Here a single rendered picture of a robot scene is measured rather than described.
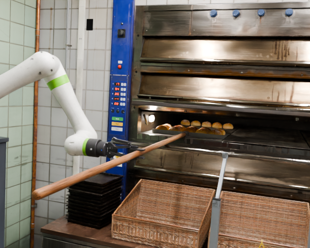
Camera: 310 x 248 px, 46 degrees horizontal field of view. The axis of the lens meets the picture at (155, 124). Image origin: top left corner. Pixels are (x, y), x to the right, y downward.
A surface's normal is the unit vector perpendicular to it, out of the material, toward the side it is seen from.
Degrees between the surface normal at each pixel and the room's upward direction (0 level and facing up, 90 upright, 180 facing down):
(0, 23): 90
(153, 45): 70
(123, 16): 90
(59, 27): 90
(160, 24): 90
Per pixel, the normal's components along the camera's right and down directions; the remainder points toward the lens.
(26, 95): 0.94, 0.08
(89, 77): -0.32, 0.07
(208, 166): -0.29, -0.28
